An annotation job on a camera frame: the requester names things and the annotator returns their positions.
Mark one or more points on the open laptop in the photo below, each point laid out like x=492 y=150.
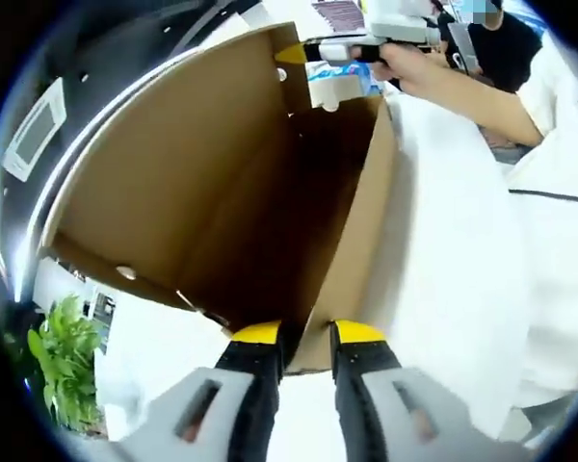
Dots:
x=339 y=12

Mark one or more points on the brown cardboard shoe box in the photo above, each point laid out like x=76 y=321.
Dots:
x=197 y=168

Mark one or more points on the grey flat device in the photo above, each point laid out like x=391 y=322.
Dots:
x=462 y=45

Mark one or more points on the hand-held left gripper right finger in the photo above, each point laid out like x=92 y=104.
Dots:
x=366 y=380

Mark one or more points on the blue soft tissue pack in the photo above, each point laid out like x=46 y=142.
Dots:
x=342 y=72

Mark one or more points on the person's right hand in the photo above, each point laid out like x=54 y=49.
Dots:
x=414 y=67

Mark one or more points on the green plant in white pot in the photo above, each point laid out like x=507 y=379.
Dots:
x=67 y=366

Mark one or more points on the white ceiling air vent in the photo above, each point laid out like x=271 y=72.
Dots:
x=34 y=130

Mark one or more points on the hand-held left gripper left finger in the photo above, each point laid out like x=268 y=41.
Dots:
x=250 y=380

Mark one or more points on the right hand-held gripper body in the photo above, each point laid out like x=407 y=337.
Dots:
x=400 y=24

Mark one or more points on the person's white shirt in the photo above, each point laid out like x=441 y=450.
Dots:
x=559 y=289

